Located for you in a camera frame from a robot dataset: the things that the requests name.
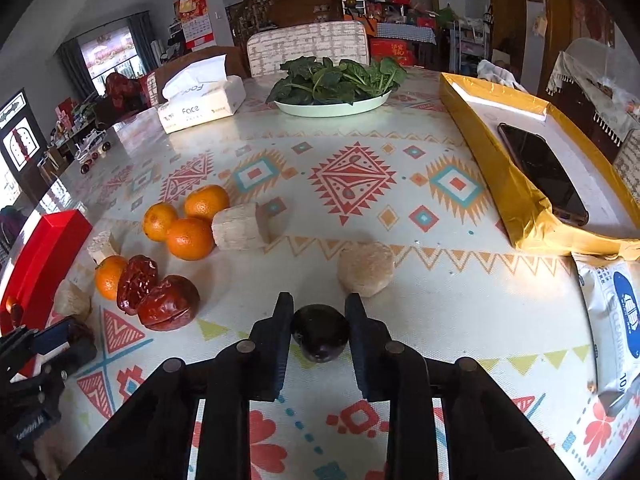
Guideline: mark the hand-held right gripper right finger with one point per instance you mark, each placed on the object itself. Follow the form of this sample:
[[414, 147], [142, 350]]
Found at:
[[361, 350]]

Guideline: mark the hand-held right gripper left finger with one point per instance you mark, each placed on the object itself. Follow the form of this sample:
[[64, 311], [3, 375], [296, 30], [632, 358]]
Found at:
[[282, 350]]

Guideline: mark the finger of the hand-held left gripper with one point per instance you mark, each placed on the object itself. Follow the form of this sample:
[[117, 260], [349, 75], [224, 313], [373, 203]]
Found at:
[[52, 336], [80, 352]]

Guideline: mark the dark round fruit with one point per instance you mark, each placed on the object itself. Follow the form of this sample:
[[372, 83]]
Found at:
[[320, 332]]

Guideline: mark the orange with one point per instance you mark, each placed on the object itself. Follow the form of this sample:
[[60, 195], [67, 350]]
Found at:
[[190, 238], [160, 221], [109, 277], [206, 202]]

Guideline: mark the large red date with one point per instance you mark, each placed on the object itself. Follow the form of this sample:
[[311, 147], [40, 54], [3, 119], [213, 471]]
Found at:
[[167, 305], [136, 282]]

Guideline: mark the king oyster mushroom piece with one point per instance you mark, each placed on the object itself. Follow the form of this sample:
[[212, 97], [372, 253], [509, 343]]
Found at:
[[240, 230]]

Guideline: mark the purple cloth bundle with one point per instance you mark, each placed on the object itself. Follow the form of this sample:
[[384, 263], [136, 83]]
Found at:
[[10, 222]]

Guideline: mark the patterned tablecloth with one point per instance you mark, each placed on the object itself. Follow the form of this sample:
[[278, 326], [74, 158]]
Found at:
[[350, 205]]

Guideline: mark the small toy cars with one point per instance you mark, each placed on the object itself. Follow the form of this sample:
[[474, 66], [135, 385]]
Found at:
[[92, 152]]

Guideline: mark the door with glass panes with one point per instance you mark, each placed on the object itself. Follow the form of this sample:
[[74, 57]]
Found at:
[[17, 140]]

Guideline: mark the yellow cardboard box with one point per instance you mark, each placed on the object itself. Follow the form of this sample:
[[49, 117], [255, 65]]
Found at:
[[525, 205]]

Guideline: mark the white oval plate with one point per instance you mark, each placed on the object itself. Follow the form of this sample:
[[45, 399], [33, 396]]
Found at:
[[330, 107]]

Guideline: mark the black smartphone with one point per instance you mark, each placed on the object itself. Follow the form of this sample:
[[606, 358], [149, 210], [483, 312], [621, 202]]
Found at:
[[542, 170]]

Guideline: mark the white wet wipes packet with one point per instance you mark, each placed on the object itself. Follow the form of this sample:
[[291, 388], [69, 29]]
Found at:
[[615, 320]]

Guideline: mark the dark red cloth bundle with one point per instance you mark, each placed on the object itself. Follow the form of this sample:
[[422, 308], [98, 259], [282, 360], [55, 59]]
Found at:
[[120, 87]]

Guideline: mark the white tissue box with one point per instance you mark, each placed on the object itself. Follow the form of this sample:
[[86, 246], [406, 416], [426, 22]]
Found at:
[[200, 102]]

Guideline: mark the grey curtain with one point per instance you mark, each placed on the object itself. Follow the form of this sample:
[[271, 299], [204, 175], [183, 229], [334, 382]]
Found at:
[[142, 35], [75, 70]]

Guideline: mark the green spinach leaves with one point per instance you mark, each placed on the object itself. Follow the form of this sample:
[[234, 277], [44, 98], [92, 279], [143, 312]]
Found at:
[[340, 80]]

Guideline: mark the bright window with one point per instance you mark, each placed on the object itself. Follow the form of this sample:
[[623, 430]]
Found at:
[[107, 55]]

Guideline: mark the red gift box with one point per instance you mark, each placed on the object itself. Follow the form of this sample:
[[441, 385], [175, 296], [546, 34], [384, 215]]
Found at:
[[395, 50]]

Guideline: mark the brown chair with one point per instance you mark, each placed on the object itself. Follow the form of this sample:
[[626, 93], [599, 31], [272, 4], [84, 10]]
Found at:
[[200, 57]]

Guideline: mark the checked cloth table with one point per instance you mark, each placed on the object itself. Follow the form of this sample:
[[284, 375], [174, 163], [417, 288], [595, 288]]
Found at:
[[405, 32]]

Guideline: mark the metal storage rack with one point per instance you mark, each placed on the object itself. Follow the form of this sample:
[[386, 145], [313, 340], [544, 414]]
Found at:
[[467, 40]]

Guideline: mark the wooden staircase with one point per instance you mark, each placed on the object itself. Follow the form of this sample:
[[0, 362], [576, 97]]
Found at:
[[260, 0]]

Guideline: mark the cabinet with lace cloth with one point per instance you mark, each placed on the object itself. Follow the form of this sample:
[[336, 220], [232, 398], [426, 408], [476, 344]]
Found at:
[[595, 85]]

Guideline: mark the red wall calendar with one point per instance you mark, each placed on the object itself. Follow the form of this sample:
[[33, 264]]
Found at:
[[195, 17]]

